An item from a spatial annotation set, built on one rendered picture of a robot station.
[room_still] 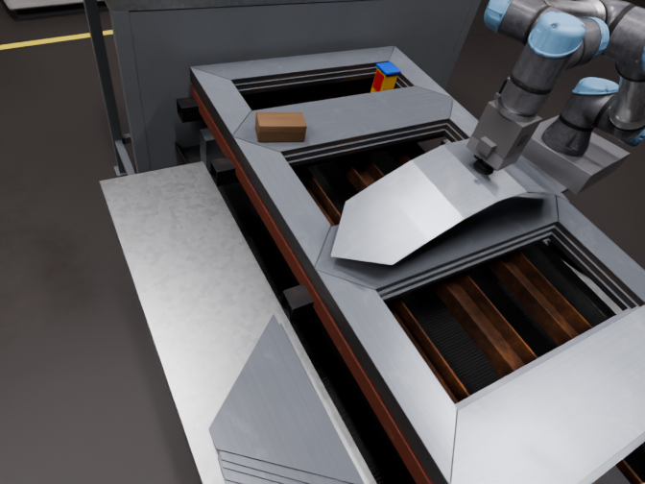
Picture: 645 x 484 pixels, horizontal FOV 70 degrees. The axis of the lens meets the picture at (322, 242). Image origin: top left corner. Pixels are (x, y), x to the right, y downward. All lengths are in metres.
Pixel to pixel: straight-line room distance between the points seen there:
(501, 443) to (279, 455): 0.36
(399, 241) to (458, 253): 0.20
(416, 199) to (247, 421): 0.52
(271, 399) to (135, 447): 0.88
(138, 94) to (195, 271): 0.66
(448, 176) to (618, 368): 0.50
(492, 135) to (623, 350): 0.51
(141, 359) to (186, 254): 0.79
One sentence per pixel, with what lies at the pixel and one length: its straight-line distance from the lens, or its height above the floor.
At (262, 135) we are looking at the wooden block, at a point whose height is 0.88.
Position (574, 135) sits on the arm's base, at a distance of 1.76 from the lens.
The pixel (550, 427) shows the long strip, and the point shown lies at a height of 0.86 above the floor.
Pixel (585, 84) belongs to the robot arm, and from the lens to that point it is 1.72.
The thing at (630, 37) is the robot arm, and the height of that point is 1.23.
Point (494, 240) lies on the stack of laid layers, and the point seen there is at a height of 0.86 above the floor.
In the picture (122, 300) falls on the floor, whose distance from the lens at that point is 1.94.
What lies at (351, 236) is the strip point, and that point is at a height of 0.91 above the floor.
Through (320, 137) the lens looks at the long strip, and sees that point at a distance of 1.24.
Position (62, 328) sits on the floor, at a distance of 1.92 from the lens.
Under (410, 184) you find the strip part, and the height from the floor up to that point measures 0.99.
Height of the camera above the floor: 1.59
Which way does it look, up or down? 48 degrees down
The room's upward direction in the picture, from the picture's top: 15 degrees clockwise
